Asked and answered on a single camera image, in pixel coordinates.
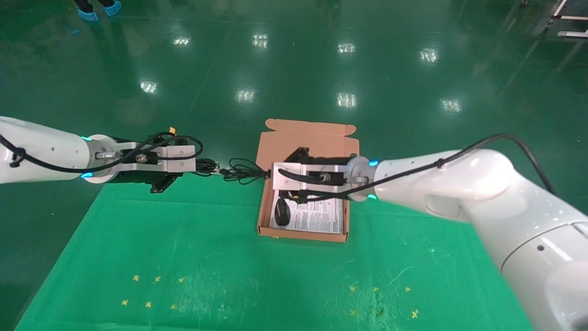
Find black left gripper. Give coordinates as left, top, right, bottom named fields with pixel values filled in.
left=110, top=158, right=221, bottom=194

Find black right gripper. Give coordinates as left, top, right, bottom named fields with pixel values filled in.
left=277, top=147, right=358, bottom=204

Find black data cable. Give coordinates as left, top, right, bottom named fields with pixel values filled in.
left=198, top=157, right=272, bottom=185

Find black wired computer mouse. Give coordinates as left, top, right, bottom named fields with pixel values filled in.
left=274, top=190, right=350, bottom=227

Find orange cardboard box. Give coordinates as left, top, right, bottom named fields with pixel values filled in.
left=255, top=119, right=361, bottom=243

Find white printed paper sheet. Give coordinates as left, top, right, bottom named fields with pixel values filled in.
left=270, top=191, right=344, bottom=235

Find green table mat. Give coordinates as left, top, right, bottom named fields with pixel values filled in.
left=14, top=169, right=539, bottom=331

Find person legs black trousers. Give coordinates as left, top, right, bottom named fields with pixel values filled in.
left=75, top=0, right=116, bottom=12

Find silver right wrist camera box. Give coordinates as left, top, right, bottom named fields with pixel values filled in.
left=271, top=161, right=351, bottom=193

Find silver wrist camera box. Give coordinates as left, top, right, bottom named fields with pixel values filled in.
left=94, top=140, right=198, bottom=175
left=271, top=161, right=351, bottom=193

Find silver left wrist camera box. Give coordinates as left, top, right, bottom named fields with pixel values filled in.
left=94, top=140, right=198, bottom=175

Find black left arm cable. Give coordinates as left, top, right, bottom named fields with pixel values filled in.
left=0, top=131, right=204, bottom=175

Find white metal rack frame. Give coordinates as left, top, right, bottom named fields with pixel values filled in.
left=544, top=0, right=588, bottom=39

